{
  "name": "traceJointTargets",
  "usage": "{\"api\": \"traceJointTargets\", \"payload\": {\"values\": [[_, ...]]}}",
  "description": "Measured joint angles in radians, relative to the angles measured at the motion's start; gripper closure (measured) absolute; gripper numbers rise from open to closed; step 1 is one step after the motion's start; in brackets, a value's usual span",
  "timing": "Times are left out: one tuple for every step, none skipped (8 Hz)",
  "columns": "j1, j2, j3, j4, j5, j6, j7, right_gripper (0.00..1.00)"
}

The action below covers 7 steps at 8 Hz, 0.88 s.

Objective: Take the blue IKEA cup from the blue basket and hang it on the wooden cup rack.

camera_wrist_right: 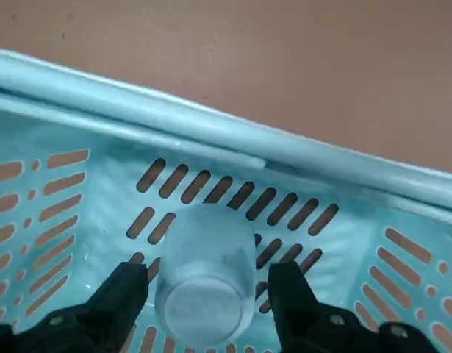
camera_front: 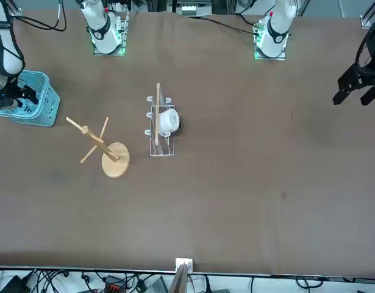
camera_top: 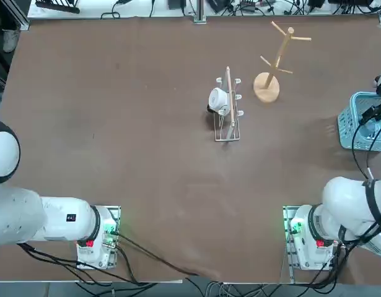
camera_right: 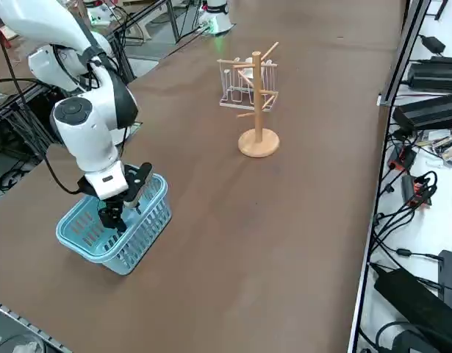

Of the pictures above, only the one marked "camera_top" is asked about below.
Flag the white wire cup holder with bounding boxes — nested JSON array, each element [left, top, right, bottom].
[[213, 66, 245, 143]]

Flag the person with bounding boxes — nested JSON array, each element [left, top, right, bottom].
[[0, 0, 20, 53]]

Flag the black power adapter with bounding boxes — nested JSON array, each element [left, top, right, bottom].
[[208, 0, 235, 14]]

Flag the white cup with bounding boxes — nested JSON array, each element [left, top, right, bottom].
[[208, 87, 231, 115]]

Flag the light blue plastic basket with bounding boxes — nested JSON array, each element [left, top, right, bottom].
[[336, 91, 381, 152]]

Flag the wooden cup rack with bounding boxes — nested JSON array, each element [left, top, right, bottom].
[[253, 20, 312, 105]]

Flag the black cable bundle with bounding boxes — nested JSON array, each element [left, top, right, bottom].
[[301, 241, 352, 291], [16, 231, 141, 285]]

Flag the aluminium profile bar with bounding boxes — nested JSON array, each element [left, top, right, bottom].
[[1, 0, 30, 31]]

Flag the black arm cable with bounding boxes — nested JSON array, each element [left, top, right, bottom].
[[338, 120, 381, 251]]

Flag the grey cable bundle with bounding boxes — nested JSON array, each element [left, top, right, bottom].
[[205, 280, 231, 297]]

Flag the long black power strip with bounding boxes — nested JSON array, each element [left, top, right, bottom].
[[328, 0, 375, 6]]

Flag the aluminium profile post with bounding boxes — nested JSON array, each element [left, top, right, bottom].
[[193, 0, 208, 25]]

